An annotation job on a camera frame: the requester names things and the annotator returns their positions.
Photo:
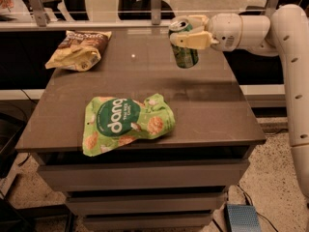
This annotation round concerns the green dang chips bag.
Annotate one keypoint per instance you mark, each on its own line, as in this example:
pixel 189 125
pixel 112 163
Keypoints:
pixel 111 123

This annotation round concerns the yellow brown chips bag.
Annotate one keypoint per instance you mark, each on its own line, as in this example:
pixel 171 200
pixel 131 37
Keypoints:
pixel 79 51

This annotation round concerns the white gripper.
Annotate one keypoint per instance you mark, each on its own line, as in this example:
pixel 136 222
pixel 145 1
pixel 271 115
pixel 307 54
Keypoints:
pixel 224 32

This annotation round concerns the grey drawer cabinet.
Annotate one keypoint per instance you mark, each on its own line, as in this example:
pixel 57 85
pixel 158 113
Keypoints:
pixel 139 143

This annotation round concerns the green soda can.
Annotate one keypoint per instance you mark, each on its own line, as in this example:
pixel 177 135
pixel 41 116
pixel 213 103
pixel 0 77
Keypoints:
pixel 185 57

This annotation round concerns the blue perforated box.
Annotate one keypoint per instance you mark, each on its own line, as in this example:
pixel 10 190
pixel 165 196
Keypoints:
pixel 241 218

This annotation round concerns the black office chair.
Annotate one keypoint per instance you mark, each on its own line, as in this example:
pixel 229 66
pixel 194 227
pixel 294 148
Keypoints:
pixel 134 9

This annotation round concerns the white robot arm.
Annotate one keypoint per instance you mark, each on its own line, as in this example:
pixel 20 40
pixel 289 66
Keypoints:
pixel 284 34

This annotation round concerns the glass partition railing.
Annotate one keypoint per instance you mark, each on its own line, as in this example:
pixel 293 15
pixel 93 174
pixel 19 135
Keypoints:
pixel 99 18

